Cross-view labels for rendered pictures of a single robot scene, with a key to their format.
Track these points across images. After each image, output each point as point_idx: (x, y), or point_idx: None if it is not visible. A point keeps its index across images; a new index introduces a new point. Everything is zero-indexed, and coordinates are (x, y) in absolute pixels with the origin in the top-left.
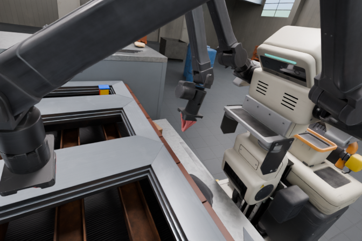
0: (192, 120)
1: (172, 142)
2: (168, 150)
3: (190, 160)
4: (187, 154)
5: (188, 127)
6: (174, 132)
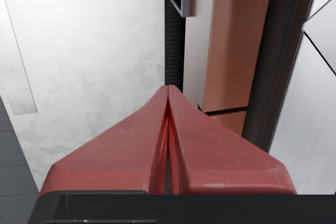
0: (209, 210)
1: (72, 114)
2: None
3: None
4: (16, 35)
5: (156, 109)
6: (40, 167)
